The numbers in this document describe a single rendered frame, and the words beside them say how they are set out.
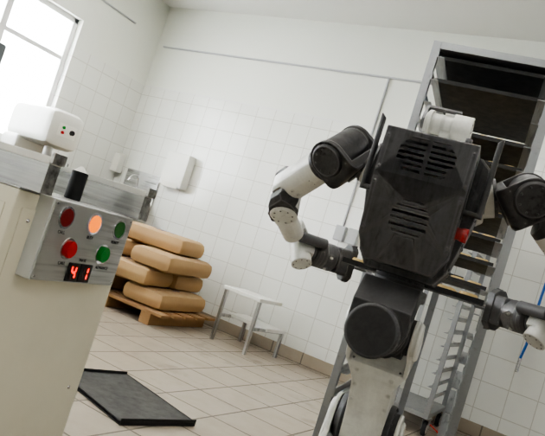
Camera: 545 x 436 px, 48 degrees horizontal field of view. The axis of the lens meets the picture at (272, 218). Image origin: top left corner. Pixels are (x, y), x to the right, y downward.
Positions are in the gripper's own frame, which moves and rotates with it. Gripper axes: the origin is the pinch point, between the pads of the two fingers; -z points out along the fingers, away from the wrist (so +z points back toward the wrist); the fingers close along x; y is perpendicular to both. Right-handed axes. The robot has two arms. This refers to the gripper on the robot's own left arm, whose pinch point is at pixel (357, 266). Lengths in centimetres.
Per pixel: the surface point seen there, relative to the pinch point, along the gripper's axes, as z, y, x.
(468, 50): -28, 14, 91
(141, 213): 87, -48, -4
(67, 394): 89, -46, -43
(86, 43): 64, 448, 126
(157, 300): -33, 297, -71
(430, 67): -20, 23, 82
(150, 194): 86, -48, 1
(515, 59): -41, 2, 91
